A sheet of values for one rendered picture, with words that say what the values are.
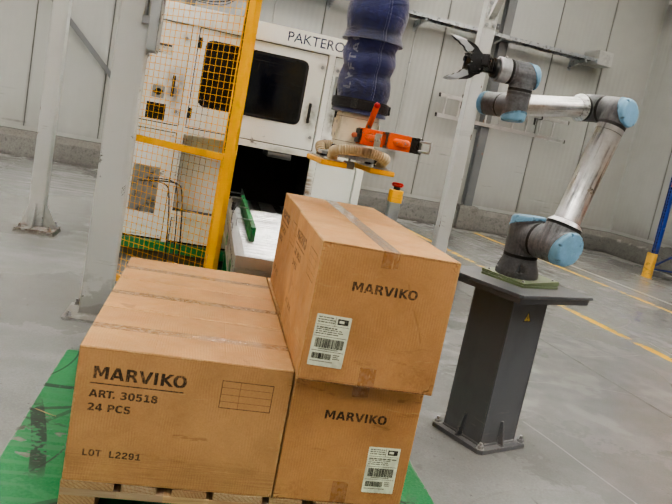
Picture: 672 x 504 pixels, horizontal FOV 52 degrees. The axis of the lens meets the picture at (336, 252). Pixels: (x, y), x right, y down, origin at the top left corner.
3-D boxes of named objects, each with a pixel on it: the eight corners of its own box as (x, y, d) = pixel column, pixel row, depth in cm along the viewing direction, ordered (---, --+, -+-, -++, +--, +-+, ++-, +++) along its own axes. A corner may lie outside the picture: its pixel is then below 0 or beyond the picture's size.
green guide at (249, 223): (229, 203, 546) (231, 192, 545) (243, 205, 548) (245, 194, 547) (235, 239, 392) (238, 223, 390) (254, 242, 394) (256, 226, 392)
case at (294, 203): (270, 280, 311) (286, 192, 304) (356, 293, 318) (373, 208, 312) (281, 318, 253) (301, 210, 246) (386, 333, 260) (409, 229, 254)
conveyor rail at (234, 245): (222, 221, 548) (226, 198, 545) (229, 222, 549) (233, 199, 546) (227, 296, 325) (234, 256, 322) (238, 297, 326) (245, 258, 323)
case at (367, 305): (280, 318, 252) (300, 210, 246) (385, 333, 260) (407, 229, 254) (296, 379, 194) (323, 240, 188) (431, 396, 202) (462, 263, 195)
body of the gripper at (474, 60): (458, 72, 259) (487, 79, 261) (467, 71, 250) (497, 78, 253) (462, 51, 257) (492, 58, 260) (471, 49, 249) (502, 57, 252)
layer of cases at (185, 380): (118, 343, 311) (131, 256, 304) (334, 370, 330) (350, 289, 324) (61, 479, 195) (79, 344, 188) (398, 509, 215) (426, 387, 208)
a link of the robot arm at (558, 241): (543, 262, 303) (618, 104, 299) (574, 274, 289) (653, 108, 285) (522, 251, 295) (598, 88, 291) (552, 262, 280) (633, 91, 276)
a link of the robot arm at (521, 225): (521, 248, 319) (529, 211, 315) (548, 259, 304) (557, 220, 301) (496, 247, 311) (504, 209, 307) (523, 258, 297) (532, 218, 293)
